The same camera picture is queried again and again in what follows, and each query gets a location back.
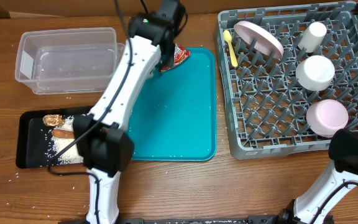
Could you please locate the black tray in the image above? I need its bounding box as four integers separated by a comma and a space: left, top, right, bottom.
16, 106, 91, 169

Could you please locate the brown granola chunk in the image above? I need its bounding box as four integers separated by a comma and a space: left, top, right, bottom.
42, 114, 65, 127

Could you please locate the clear plastic bin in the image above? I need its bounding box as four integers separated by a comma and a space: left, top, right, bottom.
15, 27, 125, 95

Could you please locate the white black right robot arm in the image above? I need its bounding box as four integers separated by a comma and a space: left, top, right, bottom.
268, 100, 358, 223

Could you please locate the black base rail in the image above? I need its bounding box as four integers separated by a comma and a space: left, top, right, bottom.
57, 214, 335, 224

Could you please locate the white pink plate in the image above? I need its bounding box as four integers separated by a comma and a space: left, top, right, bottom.
234, 21, 284, 59

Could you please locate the orange carrot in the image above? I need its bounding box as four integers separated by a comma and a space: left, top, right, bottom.
52, 129, 75, 139

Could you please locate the white rice pile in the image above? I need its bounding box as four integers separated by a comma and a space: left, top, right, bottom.
44, 115, 85, 166

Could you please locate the white cup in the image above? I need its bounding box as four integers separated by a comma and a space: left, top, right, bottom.
298, 22, 327, 53

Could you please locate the teal tray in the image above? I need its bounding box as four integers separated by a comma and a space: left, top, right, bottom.
127, 48, 217, 162

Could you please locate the yellow plastic spoon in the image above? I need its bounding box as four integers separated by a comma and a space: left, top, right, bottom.
223, 30, 238, 68

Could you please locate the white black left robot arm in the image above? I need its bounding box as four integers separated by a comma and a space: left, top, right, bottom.
73, 0, 188, 223

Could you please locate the red snack wrapper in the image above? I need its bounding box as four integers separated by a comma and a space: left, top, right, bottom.
158, 44, 191, 73

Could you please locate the grey dishwasher rack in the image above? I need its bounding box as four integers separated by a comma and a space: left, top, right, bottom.
214, 1, 358, 159

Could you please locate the pale green bowl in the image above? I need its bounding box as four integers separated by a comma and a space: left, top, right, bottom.
295, 55, 335, 91

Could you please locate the pink bowl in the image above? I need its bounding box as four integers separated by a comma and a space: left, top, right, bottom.
306, 100, 349, 138

